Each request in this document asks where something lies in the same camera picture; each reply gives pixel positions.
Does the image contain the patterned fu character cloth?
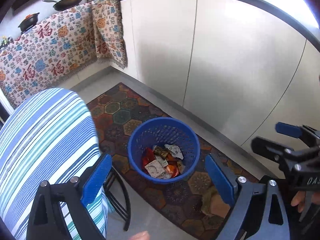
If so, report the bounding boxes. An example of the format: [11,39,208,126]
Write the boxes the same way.
[1,3,97,108]

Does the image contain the orange white bag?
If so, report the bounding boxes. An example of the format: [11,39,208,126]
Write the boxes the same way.
[165,154,182,178]

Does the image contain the condiment rack with bottles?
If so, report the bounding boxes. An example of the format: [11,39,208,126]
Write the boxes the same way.
[0,36,13,48]

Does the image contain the gold foil snack bag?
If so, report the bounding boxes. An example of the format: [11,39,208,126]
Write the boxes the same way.
[153,145,169,159]

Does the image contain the blue striped tablecloth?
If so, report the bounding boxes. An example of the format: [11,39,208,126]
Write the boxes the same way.
[1,88,108,239]

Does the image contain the chip bag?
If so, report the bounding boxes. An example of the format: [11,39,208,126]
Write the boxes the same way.
[164,144,184,160]

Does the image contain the black pot red lid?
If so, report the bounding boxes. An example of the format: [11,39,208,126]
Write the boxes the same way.
[18,12,40,32]

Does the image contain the black table legs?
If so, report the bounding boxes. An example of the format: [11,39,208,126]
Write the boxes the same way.
[103,167,132,232]

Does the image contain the hexagon patterned floor mat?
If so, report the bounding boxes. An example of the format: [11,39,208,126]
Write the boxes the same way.
[88,83,257,239]

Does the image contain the blue plastic trash basket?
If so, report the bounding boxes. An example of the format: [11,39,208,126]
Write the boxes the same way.
[127,117,200,184]

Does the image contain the red foil wrapper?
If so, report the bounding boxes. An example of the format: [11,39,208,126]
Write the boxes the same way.
[142,147,156,169]

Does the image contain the cream lower cabinets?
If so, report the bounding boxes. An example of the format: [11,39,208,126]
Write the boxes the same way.
[120,0,319,151]

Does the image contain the floral white paper package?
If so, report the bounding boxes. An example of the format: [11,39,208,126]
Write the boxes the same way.
[145,160,165,178]

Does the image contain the black wok with handle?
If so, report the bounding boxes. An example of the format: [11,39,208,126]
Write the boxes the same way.
[43,0,82,11]

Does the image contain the person's left hand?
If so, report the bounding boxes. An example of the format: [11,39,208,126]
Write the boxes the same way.
[129,231,150,240]

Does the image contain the person's right hand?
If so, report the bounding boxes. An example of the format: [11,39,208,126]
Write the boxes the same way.
[291,191,306,213]

